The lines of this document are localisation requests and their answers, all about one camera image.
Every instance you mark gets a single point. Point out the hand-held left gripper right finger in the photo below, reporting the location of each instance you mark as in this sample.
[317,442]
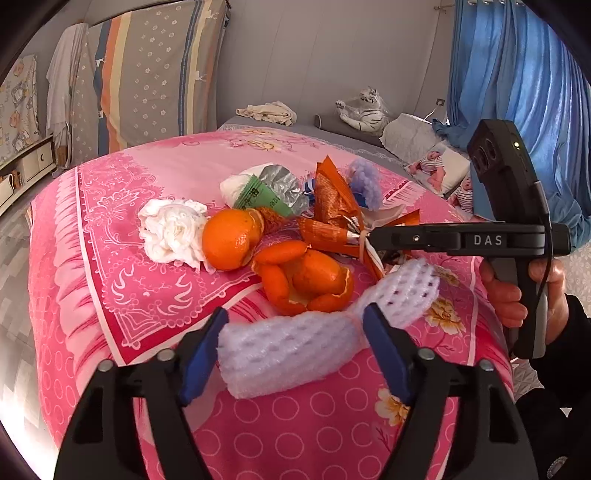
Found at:
[388,355]

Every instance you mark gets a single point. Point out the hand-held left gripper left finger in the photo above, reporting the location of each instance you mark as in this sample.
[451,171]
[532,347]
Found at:
[203,360]

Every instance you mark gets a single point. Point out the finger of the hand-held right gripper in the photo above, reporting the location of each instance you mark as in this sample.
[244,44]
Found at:
[415,238]

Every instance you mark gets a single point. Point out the white foam fruit net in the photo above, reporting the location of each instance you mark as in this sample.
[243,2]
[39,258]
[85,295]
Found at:
[286,350]

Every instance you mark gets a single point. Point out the orange mesh-print snack wrapper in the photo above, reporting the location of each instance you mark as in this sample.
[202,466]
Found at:
[334,194]

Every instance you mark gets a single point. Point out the orange tangerine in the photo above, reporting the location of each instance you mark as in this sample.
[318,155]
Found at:
[226,242]

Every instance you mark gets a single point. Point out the person's right forearm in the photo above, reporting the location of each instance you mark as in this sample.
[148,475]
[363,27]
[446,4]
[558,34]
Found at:
[572,369]

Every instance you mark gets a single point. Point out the person's right hand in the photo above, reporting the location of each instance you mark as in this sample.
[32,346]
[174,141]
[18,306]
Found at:
[501,300]

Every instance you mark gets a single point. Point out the purple foam fruit net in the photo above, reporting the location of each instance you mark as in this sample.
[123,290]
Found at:
[367,182]

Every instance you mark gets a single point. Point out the pink floral blanket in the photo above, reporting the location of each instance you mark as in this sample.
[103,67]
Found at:
[138,286]

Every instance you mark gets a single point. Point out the orange tangerine peel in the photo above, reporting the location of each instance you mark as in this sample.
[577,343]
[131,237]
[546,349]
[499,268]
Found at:
[318,277]

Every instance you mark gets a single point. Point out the white quilted pillow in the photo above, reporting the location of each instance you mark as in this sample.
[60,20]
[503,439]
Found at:
[408,134]

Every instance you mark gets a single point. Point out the blue curtain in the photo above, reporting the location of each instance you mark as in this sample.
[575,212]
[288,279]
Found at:
[508,69]

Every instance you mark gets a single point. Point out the white crumpled tissue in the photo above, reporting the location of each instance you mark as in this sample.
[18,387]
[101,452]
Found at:
[168,230]

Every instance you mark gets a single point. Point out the plush white tiger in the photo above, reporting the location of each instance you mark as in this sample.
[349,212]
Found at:
[364,113]

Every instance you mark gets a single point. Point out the grey bolster pillow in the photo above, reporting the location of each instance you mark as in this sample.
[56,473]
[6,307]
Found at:
[330,127]

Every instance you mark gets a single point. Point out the silver snack bag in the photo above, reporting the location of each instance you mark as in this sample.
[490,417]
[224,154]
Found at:
[277,182]

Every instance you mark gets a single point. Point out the beige crumpled cloth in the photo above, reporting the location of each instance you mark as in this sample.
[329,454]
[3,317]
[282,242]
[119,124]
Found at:
[268,111]

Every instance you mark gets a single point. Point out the white dresser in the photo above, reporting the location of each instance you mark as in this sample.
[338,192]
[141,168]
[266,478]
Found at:
[34,159]

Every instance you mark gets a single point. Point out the striped hanging bedsheet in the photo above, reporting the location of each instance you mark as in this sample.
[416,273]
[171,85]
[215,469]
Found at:
[152,69]

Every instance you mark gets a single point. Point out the cartoon print cloth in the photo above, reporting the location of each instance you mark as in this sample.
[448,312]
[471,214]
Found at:
[18,106]

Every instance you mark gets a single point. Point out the white hanging garment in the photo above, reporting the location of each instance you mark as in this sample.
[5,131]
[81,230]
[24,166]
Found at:
[64,69]

